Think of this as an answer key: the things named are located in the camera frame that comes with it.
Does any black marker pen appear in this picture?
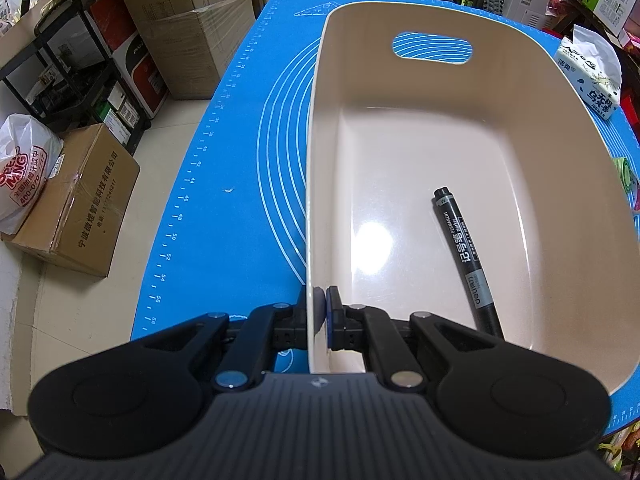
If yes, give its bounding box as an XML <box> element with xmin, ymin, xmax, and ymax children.
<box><xmin>432</xmin><ymin>187</ymin><xmax>505</xmax><ymax>338</ymax></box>

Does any blue silicone mat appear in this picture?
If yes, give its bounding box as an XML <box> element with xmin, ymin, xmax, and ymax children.
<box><xmin>131</xmin><ymin>0</ymin><xmax>640</xmax><ymax>441</ymax></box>

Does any white plastic bag red print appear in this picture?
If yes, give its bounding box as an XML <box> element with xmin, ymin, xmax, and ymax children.
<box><xmin>0</xmin><ymin>113</ymin><xmax>65</xmax><ymax>236</ymax></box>

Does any black metal rack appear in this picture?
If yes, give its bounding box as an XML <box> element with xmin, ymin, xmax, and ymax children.
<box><xmin>0</xmin><ymin>0</ymin><xmax>151</xmax><ymax>156</ymax></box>

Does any white tissue pack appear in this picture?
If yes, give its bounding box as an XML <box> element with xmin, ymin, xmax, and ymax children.
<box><xmin>552</xmin><ymin>25</ymin><xmax>623</xmax><ymax>121</ymax></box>

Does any large taped cardboard box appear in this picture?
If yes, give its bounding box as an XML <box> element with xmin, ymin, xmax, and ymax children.
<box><xmin>145</xmin><ymin>0</ymin><xmax>258</xmax><ymax>101</ymax></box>

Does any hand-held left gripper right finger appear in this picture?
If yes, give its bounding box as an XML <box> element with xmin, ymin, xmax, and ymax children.
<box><xmin>325</xmin><ymin>285</ymin><xmax>502</xmax><ymax>394</ymax></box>

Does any green tape roll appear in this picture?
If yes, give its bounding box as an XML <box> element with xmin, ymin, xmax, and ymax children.
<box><xmin>612</xmin><ymin>156</ymin><xmax>640</xmax><ymax>211</ymax></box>

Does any brown cardboard box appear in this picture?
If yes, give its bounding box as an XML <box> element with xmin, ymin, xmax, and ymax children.
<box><xmin>2</xmin><ymin>122</ymin><xmax>141</xmax><ymax>278</ymax></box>

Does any dark wooden side table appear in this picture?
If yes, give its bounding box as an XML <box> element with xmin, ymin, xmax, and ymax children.
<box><xmin>555</xmin><ymin>0</ymin><xmax>640</xmax><ymax>61</ymax></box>

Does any red and white appliance box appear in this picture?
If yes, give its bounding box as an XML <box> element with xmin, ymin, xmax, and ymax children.
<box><xmin>90</xmin><ymin>0</ymin><xmax>168</xmax><ymax>121</ymax></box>

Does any small open cardboard box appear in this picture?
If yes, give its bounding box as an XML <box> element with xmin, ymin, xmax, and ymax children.
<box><xmin>0</xmin><ymin>0</ymin><xmax>76</xmax><ymax>78</ymax></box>

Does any beige plastic storage bin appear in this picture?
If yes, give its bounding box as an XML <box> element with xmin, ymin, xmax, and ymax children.
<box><xmin>305</xmin><ymin>2</ymin><xmax>640</xmax><ymax>401</ymax></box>

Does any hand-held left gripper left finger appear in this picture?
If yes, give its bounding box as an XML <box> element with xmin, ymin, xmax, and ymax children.
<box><xmin>144</xmin><ymin>285</ymin><xmax>312</xmax><ymax>394</ymax></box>

